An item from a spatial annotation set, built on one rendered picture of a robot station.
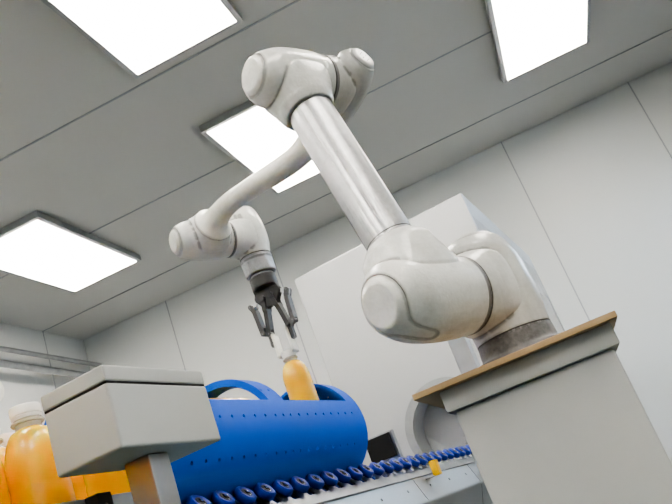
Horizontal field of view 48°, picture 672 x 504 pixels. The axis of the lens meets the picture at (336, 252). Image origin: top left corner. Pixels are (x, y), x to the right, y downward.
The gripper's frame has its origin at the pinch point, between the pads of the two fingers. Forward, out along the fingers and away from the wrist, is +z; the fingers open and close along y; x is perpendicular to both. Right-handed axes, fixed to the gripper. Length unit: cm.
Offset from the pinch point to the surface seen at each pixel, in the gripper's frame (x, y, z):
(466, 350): -66, -30, 11
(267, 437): 42, -9, 28
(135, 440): 108, -29, 33
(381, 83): -261, -5, -205
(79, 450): 111, -23, 32
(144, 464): 103, -25, 35
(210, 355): -409, 268, -136
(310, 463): 21.4, -6.4, 33.8
